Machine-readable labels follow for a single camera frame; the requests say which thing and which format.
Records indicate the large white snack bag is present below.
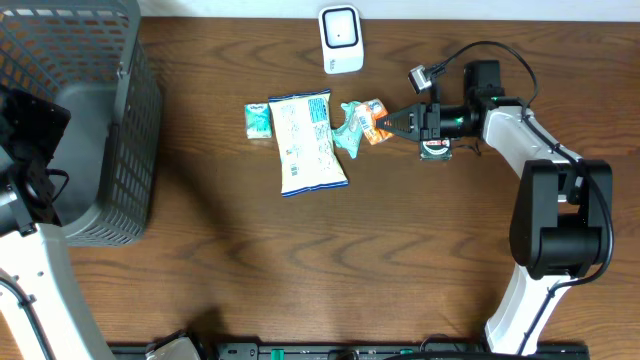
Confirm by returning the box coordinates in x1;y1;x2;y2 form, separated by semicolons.
268;89;349;197

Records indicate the teal wet wipe packet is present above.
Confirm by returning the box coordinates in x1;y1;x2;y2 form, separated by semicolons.
332;101;363;159

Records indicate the teal kleenex tissue pack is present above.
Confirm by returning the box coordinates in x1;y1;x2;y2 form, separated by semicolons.
244;103;273;139

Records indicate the dark grey plastic basket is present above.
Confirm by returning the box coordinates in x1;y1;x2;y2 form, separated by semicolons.
1;0;163;247

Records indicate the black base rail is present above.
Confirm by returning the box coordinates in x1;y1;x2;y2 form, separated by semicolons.
109;339;591;360

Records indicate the orange snack packet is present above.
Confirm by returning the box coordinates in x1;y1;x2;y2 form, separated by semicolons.
355;99;393;145

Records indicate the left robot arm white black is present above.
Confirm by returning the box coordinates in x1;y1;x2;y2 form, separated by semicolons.
1;86;113;359

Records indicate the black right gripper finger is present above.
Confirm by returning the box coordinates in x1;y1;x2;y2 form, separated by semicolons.
378;103;426;123
376;119;425;142

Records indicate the dark green round-label packet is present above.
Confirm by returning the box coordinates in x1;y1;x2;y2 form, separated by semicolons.
420;139;452;161

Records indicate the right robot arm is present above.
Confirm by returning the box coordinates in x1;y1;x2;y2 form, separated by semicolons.
376;60;614;356

